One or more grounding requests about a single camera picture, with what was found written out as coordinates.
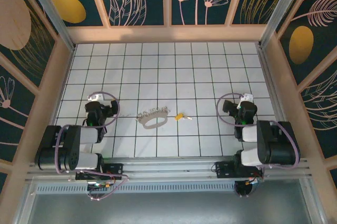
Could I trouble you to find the small circuit board with wires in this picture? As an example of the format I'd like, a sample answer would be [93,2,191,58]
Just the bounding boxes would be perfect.
[233,175,264,198]
[86,180,118,192]

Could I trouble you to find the aluminium corner post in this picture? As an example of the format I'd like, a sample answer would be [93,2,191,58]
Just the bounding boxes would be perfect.
[22,0,77,52]
[259,0,309,49]

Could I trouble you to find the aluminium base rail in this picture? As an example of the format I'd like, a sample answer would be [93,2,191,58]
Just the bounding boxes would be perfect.
[26,157,316,182]

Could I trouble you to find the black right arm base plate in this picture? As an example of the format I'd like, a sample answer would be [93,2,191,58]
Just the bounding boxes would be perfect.
[215,160,264,180]

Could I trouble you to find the grey metal sheet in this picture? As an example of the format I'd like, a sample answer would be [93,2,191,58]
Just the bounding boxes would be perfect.
[14,179,329,224]

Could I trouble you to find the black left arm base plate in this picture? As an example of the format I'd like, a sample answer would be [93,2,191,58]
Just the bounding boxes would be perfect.
[75,162,124,181]

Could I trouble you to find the grey slotted cable duct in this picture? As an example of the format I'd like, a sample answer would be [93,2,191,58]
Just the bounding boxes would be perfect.
[34,183,237,195]

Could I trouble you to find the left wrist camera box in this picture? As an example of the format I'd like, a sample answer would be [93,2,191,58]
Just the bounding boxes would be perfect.
[87,93,106,103]

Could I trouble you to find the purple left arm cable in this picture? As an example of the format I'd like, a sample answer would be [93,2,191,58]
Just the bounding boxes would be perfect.
[54,91,130,201]

